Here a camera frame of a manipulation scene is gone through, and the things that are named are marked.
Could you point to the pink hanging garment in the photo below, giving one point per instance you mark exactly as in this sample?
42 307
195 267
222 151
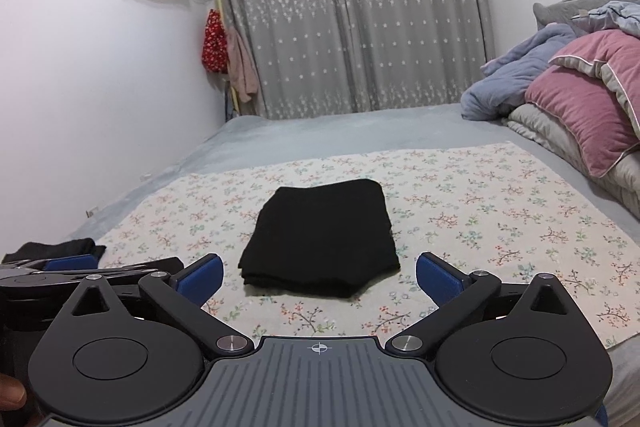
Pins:
242 67

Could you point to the pink pillow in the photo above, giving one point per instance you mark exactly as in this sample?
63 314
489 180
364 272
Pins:
585 112

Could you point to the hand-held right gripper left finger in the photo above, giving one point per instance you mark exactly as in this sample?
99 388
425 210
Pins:
200 279

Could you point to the person's left hand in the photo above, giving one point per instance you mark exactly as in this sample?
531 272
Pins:
11 394

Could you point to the folded black garment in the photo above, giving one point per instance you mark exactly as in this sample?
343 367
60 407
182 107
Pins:
55 249

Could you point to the grey folded quilt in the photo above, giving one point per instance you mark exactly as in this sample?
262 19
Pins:
550 142

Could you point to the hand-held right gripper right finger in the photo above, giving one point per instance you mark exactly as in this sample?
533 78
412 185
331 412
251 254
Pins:
439 279

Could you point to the grey pillow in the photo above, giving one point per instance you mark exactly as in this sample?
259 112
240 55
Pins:
555 9

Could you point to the light blue quilt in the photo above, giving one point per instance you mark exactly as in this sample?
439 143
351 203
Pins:
610 19

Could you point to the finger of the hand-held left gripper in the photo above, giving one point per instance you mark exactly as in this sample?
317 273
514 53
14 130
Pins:
145 268
70 263

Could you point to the blue-grey quilt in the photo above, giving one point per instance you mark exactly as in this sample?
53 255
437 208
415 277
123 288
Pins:
515 77

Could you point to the grey star-print curtain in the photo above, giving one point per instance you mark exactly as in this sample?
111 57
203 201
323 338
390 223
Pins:
280 7
415 2

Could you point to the grey bed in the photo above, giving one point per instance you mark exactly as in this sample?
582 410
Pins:
350 129

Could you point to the white wall socket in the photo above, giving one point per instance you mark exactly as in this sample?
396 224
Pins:
92 211

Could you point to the black pants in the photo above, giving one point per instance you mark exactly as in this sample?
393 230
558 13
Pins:
320 237

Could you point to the floral printed cloth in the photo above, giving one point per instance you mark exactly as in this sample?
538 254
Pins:
500 217

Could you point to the red hanging bag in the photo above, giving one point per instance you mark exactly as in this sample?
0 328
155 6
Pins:
214 42

